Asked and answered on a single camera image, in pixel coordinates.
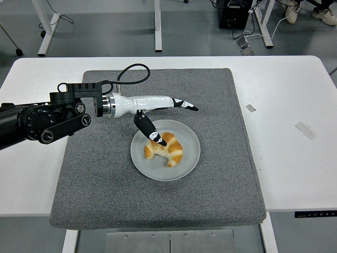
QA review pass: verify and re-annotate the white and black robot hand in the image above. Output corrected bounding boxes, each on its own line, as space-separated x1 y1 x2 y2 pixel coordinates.
110 92 200 148

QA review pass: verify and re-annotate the golden croissant bread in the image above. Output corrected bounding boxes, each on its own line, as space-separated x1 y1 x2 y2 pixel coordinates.
143 131 184 168

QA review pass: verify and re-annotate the pale grey round plate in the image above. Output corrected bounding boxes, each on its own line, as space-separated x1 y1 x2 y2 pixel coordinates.
131 120 201 182

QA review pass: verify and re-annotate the grey metal plate with screws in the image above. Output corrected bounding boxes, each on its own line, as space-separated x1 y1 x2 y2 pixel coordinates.
106 229 235 253

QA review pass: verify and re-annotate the white desk leg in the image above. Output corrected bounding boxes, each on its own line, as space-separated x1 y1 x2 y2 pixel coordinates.
33 0 63 57
154 0 163 52
253 0 275 49

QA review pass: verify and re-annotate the grey felt mat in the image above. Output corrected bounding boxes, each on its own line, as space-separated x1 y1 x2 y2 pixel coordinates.
49 67 267 229

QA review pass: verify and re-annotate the black equipment box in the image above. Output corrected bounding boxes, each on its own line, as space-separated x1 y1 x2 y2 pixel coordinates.
218 0 254 30

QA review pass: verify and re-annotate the grey stand leg with caster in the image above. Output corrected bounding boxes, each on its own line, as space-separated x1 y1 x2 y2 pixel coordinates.
0 21 24 56

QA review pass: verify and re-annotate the white table leg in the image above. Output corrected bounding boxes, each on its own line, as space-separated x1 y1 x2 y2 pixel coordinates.
259 222 279 253
62 229 80 253

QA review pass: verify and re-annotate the long clear tape piece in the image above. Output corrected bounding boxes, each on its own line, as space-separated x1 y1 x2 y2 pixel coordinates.
294 122 317 141

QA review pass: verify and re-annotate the person's foot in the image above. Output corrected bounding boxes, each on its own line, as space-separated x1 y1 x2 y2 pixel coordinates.
312 7 337 27
285 0 302 25

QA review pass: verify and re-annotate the black table control panel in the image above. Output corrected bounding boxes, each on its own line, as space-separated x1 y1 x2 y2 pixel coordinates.
294 210 337 219

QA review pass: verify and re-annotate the thin black floor cable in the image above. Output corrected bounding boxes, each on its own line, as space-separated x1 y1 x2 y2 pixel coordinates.
38 14 74 29

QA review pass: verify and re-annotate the white cable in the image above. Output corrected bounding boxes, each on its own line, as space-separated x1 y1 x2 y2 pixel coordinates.
242 4 302 40

